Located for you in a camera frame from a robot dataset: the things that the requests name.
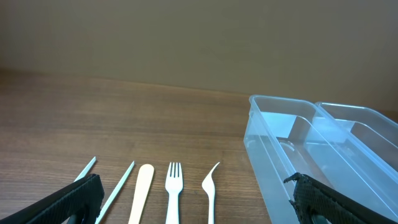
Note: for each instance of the right clear plastic container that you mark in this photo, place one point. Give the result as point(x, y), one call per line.
point(376, 133)

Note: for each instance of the left clear plastic container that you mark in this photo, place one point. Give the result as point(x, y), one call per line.
point(285, 136)

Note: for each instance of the white side-lying fork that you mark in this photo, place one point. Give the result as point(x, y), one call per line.
point(114, 193)
point(209, 187)

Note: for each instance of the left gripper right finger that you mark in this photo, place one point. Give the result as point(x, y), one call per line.
point(315, 202)

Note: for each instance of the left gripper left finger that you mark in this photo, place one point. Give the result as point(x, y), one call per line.
point(79, 202)

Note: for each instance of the far left white fork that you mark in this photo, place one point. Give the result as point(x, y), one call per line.
point(86, 170)

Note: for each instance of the white plastic fork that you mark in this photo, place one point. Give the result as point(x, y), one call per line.
point(173, 185)

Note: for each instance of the clear plastic container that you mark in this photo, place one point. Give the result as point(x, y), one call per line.
point(285, 136)
point(376, 133)

